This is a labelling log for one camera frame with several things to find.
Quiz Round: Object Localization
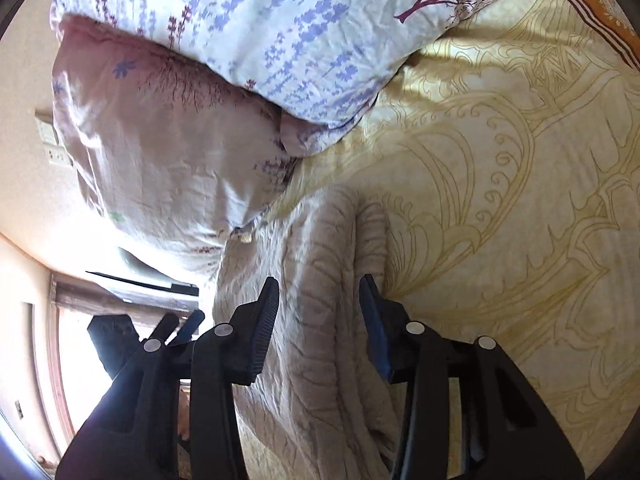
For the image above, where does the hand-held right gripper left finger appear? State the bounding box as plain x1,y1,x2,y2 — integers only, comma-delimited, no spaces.
55,276,280,480

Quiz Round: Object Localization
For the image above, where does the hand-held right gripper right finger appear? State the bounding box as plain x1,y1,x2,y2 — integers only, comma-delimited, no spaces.
358,274,586,480

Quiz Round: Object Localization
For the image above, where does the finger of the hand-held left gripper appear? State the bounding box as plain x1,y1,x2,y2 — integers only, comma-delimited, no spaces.
149,312,182,347
167,309,206,348

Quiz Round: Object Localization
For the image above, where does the cream knitted sweater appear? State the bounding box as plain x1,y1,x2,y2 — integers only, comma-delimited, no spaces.
212,185,417,480

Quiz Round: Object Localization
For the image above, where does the brown curtain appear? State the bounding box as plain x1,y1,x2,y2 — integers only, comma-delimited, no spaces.
49,280,201,317

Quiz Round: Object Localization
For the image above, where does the large bright window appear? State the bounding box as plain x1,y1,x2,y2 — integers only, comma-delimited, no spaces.
56,305,193,443

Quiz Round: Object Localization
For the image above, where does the dark flat board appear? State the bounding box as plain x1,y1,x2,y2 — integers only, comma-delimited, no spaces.
84,246,201,302

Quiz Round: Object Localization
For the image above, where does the pink floral pillow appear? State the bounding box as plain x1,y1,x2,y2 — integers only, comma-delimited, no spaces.
50,14,302,282

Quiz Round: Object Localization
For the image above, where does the yellow patterned bed sheet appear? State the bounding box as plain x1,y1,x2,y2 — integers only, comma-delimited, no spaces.
235,0,640,480

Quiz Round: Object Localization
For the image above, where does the white pillow with blue print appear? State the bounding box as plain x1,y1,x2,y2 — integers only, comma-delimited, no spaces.
50,0,587,132

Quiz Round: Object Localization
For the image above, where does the white wall socket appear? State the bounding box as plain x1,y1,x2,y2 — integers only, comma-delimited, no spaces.
44,143,74,167

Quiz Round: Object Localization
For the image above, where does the white wall switch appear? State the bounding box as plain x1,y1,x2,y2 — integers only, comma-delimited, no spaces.
34,109,59,144

